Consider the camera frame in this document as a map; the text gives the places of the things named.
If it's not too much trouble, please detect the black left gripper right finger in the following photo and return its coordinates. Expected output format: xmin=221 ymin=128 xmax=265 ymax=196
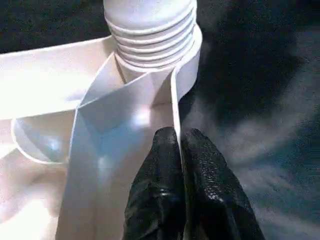
xmin=180 ymin=127 xmax=266 ymax=240

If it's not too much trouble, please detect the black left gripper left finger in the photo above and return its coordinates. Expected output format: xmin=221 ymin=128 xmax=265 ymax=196
xmin=121 ymin=126 xmax=188 ymax=240

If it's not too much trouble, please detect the white plastic table top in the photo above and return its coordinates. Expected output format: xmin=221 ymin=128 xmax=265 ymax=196
xmin=0 ymin=24 xmax=203 ymax=240

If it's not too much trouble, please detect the white plastic table leg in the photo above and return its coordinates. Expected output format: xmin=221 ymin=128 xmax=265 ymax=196
xmin=103 ymin=0 xmax=199 ymax=74

